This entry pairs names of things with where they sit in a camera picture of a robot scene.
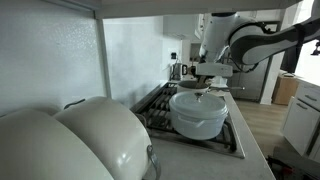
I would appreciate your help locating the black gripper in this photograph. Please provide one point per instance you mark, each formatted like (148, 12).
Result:
(206, 78)

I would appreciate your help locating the wooden spatula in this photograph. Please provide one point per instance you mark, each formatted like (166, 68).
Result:
(201, 86)

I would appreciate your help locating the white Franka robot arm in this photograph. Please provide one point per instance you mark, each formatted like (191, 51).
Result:
(266, 43)

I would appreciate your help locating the white casserole pot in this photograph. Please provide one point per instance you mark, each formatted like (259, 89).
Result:
(196, 130)

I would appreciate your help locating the white casserole lid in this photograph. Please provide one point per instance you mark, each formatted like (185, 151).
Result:
(200, 105)

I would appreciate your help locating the steel electric kettle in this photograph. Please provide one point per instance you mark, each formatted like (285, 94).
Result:
(178, 71)

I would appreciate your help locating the black power plug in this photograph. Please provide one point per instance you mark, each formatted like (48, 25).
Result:
(173, 55)

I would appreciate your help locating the steel fridge with magnets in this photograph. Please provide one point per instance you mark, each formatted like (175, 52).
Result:
(250, 83)

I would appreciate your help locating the black gas cooktop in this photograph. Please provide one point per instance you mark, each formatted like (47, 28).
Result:
(160, 110)

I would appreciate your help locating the steel range hood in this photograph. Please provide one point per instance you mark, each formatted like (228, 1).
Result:
(176, 26)

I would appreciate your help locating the cardboard box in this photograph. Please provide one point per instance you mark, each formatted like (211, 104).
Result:
(285, 91)

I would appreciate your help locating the black monitor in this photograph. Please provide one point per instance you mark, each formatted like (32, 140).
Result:
(290, 61)

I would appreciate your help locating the white island cabinet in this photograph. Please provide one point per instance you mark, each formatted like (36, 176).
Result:
(296, 126)

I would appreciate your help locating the black robot mounting board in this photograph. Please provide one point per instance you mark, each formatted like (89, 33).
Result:
(293, 160)

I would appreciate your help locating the grey wrist camera bar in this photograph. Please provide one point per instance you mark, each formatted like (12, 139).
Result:
(213, 70)

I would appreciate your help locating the round plate leaning on wall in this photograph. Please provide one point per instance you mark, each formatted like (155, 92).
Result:
(40, 150)

